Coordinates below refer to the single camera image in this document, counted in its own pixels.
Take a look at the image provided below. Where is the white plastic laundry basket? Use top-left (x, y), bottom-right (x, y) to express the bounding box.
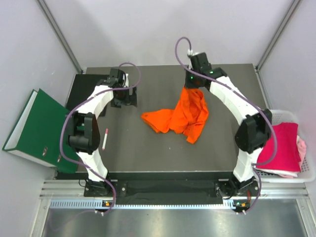
top-left (257, 110), bottom-right (316, 183)

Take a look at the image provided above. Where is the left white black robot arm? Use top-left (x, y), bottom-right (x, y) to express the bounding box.
top-left (64, 68), bottom-right (137, 197)

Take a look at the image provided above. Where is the magenta t shirt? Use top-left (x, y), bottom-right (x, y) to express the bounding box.
top-left (257, 122), bottom-right (301, 172)

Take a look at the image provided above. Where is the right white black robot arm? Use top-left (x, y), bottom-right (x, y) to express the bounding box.
top-left (185, 49), bottom-right (272, 199)

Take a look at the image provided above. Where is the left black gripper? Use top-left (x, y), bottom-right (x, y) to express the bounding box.
top-left (111, 84), bottom-right (136, 108)

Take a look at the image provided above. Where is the grey slotted cable duct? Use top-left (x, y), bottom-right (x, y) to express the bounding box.
top-left (50, 199), bottom-right (246, 210)

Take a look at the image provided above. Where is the black notebook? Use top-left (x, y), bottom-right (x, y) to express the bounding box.
top-left (66, 74), bottom-right (109, 111)

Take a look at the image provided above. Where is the light pink t shirt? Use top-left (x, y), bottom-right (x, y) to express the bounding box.
top-left (280, 135), bottom-right (307, 178)

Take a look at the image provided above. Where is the orange t shirt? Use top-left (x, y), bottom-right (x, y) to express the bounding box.
top-left (141, 88), bottom-right (209, 144)

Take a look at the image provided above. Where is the green ring binder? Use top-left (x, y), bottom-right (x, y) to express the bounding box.
top-left (2, 89), bottom-right (78, 174)

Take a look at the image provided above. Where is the pink white marker pen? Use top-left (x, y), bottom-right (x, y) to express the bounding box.
top-left (102, 128), bottom-right (109, 151)

